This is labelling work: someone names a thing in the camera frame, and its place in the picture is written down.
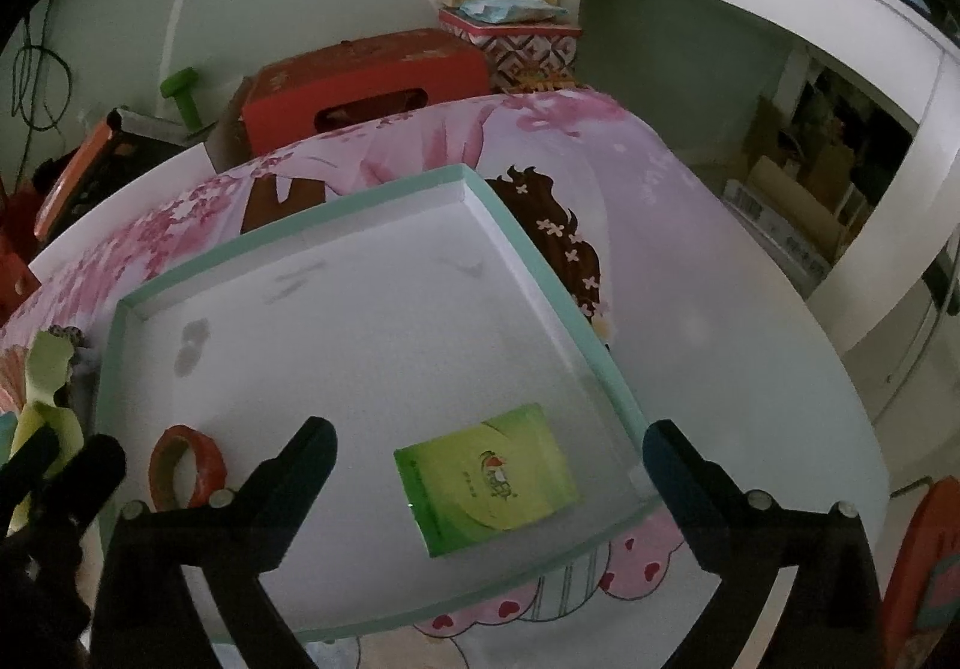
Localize red tape roll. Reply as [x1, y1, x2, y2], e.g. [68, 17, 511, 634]
[148, 424, 228, 511]

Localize light green cloth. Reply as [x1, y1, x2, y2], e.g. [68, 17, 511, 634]
[6, 329, 86, 536]

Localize green tissue pack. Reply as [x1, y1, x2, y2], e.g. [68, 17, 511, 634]
[394, 404, 581, 559]

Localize black white leopard scrunchie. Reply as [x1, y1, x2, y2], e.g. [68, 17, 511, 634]
[49, 325, 86, 349]

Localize pink cartoon print bedsheet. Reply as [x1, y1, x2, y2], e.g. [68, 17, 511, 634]
[2, 91, 889, 667]

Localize white tray with teal rim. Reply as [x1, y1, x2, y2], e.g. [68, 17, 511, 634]
[93, 165, 659, 641]

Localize red gift bag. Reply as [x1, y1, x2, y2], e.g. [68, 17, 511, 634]
[0, 183, 43, 325]

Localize orange black box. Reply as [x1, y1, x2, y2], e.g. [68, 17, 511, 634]
[34, 107, 190, 245]

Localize white foam board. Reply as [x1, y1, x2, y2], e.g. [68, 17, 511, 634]
[29, 142, 217, 282]

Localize green dumbbell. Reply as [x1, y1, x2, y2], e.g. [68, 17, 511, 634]
[160, 66, 203, 133]

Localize red cardboard box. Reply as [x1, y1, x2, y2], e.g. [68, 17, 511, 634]
[242, 29, 490, 155]

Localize red white patterned box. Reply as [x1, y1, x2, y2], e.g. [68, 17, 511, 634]
[438, 9, 581, 94]

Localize white curved desk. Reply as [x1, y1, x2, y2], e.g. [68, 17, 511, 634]
[718, 0, 958, 352]

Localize blue wet wipes pack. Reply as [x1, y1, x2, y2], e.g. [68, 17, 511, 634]
[457, 0, 568, 25]

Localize black wall cables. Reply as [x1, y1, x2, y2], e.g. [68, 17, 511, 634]
[10, 0, 75, 134]

